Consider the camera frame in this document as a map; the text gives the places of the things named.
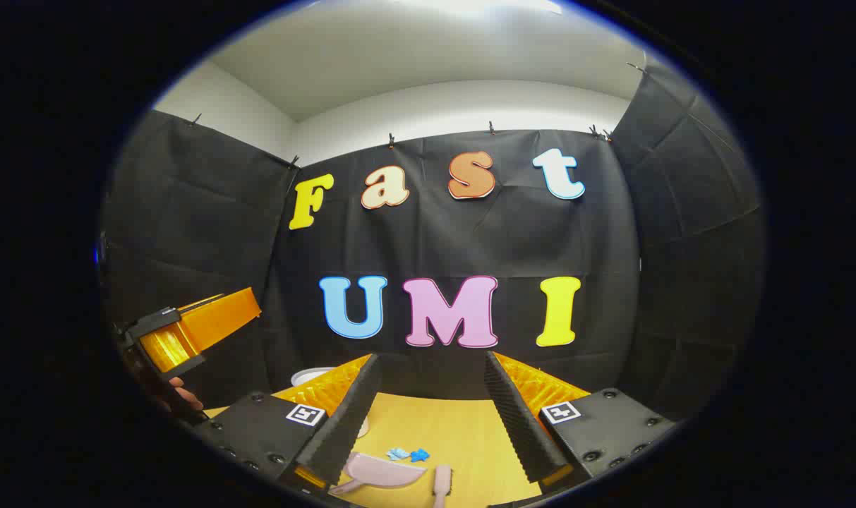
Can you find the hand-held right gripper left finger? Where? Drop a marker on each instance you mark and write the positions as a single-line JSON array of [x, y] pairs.
[[346, 423]]

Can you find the ceiling light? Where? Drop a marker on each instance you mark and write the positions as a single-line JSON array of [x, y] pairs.
[[484, 5]]

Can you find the light blue paper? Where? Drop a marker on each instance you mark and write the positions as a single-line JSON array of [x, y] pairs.
[[397, 454]]

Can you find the pink small broom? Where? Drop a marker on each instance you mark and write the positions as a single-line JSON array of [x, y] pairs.
[[442, 483]]

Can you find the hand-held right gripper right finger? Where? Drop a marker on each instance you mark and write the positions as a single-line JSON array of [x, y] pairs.
[[519, 423]]

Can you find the wooden desktop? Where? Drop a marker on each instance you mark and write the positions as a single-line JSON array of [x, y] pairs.
[[463, 437]]

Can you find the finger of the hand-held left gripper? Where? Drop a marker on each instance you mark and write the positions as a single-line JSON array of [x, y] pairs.
[[219, 317], [163, 349]]

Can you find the white ribbed garbage bin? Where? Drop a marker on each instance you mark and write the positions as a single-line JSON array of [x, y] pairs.
[[311, 374]]

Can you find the pink dustpan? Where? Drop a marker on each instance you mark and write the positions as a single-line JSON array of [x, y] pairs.
[[385, 471]]

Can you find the deep blue paper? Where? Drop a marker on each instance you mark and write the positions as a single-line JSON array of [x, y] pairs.
[[419, 456]]

